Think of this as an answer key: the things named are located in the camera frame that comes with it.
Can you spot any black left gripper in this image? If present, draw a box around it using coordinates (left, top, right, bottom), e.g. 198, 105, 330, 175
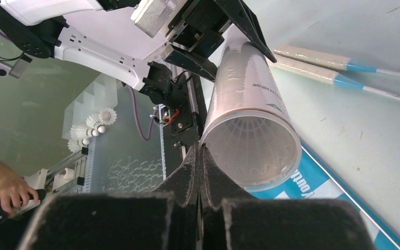
161, 0, 277, 82

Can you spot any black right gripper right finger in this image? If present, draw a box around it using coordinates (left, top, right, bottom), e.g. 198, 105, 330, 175
199, 146, 374, 249

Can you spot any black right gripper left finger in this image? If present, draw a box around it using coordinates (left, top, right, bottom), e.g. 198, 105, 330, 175
18, 145, 199, 249

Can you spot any white shuttlecock tube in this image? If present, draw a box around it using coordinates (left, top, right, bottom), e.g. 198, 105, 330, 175
201, 42, 302, 192

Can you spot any white shuttlecock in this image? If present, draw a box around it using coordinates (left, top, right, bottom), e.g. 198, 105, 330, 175
203, 117, 301, 189

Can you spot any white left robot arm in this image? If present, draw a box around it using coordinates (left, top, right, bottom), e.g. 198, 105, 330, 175
0, 1, 277, 109

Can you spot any operator hand bare skin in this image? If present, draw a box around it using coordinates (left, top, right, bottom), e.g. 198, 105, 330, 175
0, 171, 39, 217

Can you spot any blue racket bag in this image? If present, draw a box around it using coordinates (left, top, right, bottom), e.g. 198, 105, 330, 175
251, 144, 400, 249

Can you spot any blue racket upper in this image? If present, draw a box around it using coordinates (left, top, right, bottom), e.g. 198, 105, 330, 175
273, 43, 400, 77

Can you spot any blue racket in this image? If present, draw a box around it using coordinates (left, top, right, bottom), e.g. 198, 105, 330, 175
273, 43, 400, 77
267, 56, 400, 101

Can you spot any blue racket lower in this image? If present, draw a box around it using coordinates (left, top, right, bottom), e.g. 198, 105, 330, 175
267, 56, 400, 101

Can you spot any spare shuttlecock one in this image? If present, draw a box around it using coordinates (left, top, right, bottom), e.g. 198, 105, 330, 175
95, 108, 117, 133

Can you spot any spare shuttlecock three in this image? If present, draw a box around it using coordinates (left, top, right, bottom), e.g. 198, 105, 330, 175
67, 138, 91, 153

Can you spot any spare shuttlecock two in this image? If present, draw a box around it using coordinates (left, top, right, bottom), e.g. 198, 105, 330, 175
70, 114, 102, 140

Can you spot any clear plastic box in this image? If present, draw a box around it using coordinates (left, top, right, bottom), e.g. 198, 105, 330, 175
62, 74, 118, 140

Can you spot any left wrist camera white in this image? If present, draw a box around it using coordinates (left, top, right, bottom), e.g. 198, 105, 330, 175
130, 0, 187, 38

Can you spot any grey cable duct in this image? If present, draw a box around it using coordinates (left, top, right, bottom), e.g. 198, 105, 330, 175
82, 137, 96, 193

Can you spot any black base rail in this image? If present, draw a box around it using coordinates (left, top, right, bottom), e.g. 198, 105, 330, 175
159, 72, 207, 179

